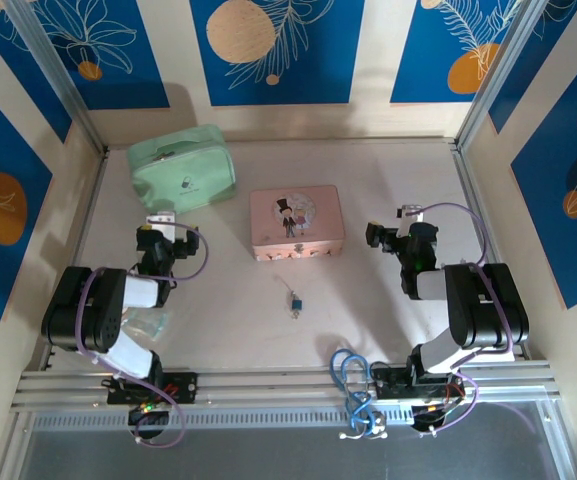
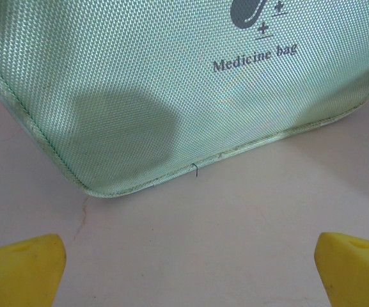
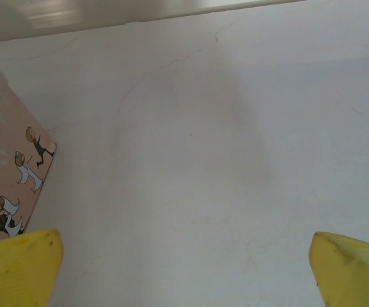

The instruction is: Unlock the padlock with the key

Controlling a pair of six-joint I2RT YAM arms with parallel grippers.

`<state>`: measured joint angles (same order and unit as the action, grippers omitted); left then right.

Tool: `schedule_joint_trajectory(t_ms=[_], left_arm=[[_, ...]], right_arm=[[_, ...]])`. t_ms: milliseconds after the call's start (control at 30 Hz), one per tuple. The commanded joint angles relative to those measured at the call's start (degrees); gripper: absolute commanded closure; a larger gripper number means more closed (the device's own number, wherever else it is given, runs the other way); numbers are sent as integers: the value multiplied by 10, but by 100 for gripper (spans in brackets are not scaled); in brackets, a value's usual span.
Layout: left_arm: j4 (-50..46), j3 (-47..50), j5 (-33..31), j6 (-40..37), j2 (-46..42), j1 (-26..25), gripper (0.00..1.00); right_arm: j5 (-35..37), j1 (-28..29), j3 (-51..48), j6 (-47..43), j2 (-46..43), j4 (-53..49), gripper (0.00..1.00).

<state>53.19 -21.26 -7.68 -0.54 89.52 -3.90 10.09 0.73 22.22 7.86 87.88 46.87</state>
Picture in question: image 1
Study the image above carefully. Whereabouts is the grey slotted cable duct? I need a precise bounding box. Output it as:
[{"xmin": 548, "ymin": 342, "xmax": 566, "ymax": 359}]
[{"xmin": 30, "ymin": 405, "xmax": 417, "ymax": 432}]

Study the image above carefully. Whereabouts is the white cable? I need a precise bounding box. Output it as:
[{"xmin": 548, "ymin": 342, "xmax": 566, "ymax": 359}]
[{"xmin": 340, "ymin": 410, "xmax": 388, "ymax": 441}]

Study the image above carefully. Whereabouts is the black controller box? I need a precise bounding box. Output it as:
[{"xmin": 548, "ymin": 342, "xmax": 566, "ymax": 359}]
[
  {"xmin": 127, "ymin": 404, "xmax": 172, "ymax": 441},
  {"xmin": 411, "ymin": 403, "xmax": 457, "ymax": 434}
]

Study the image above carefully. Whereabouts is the aluminium side rail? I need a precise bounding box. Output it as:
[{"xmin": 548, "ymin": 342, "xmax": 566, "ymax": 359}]
[
  {"xmin": 451, "ymin": 143, "xmax": 525, "ymax": 361},
  {"xmin": 37, "ymin": 147, "xmax": 112, "ymax": 371}
]

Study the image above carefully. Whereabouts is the mint green zip pouch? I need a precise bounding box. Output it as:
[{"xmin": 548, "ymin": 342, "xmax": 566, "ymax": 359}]
[{"xmin": 126, "ymin": 123, "xmax": 240, "ymax": 217}]

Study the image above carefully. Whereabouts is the pink tin box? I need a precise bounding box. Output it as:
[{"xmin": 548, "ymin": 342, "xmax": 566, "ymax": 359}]
[{"xmin": 248, "ymin": 184, "xmax": 346, "ymax": 263}]

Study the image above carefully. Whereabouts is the clear plastic bag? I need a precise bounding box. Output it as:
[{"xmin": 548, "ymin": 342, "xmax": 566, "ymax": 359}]
[{"xmin": 120, "ymin": 307, "xmax": 170, "ymax": 342}]

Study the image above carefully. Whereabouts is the blue coiled cable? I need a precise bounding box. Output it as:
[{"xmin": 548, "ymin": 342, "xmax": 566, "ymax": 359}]
[{"xmin": 330, "ymin": 348, "xmax": 372, "ymax": 432}]

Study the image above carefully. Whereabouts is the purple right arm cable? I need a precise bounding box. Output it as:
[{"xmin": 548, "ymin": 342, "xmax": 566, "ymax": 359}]
[{"xmin": 405, "ymin": 202, "xmax": 517, "ymax": 437}]

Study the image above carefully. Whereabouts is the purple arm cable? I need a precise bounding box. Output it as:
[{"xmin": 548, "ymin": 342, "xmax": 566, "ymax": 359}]
[
  {"xmin": 75, "ymin": 222, "xmax": 212, "ymax": 447},
  {"xmin": 405, "ymin": 202, "xmax": 517, "ymax": 437}
]

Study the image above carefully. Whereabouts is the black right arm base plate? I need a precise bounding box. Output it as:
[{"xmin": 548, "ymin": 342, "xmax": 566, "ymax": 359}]
[{"xmin": 371, "ymin": 367, "xmax": 469, "ymax": 401}]

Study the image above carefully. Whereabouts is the aluminium frame post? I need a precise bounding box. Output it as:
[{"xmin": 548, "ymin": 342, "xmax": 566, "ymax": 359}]
[
  {"xmin": 5, "ymin": 0, "xmax": 109, "ymax": 154},
  {"xmin": 455, "ymin": 0, "xmax": 544, "ymax": 151}
]

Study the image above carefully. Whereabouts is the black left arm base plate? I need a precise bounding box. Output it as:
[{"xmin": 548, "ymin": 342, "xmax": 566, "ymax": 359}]
[{"xmin": 106, "ymin": 372, "xmax": 200, "ymax": 406}]

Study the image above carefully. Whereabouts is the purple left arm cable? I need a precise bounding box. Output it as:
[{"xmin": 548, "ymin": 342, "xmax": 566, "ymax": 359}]
[{"xmin": 75, "ymin": 222, "xmax": 212, "ymax": 447}]

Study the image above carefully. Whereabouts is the long aluminium rail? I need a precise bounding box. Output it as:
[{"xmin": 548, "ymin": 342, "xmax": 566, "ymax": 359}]
[{"xmin": 10, "ymin": 359, "xmax": 564, "ymax": 416}]

